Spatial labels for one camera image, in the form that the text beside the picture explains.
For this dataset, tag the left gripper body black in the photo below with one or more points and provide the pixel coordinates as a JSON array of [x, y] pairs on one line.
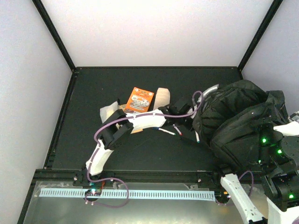
[[188, 125]]

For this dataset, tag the blue cap marker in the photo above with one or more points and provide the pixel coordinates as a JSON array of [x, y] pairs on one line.
[[165, 131]]

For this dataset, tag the cream fabric pencil case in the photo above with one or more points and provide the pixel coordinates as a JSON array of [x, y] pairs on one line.
[[162, 98]]

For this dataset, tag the black student bag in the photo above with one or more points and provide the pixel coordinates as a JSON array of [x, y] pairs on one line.
[[230, 119]]

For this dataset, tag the orange thick book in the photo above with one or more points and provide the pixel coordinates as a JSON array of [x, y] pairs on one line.
[[139, 101]]

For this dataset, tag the red cap marker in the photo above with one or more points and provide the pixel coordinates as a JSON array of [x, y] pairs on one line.
[[177, 129]]

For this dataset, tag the green cap marker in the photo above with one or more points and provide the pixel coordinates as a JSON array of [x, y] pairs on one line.
[[197, 137]]

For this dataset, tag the thin orange yellow booklet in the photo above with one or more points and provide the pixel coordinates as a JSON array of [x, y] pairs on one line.
[[136, 130]]

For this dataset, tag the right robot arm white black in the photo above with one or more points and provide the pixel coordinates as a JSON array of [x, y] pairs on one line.
[[280, 177]]

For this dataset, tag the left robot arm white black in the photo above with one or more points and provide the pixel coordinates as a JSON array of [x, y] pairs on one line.
[[116, 129]]

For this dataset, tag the white tissue packet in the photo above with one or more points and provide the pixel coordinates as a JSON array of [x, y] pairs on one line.
[[107, 111]]

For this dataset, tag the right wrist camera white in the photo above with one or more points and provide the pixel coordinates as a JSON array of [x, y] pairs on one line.
[[290, 129]]

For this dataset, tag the black front rail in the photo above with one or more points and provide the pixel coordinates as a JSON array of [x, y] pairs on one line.
[[204, 179]]

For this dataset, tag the right black frame post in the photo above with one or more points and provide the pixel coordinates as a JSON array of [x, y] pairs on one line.
[[275, 5]]

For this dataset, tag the black frame post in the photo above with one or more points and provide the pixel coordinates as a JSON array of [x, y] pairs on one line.
[[54, 33], [275, 5]]

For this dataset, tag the light blue slotted cable duct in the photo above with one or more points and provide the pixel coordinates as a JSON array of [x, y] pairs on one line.
[[129, 194]]

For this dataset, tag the left black frame post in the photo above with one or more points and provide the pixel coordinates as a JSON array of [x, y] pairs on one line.
[[54, 33]]

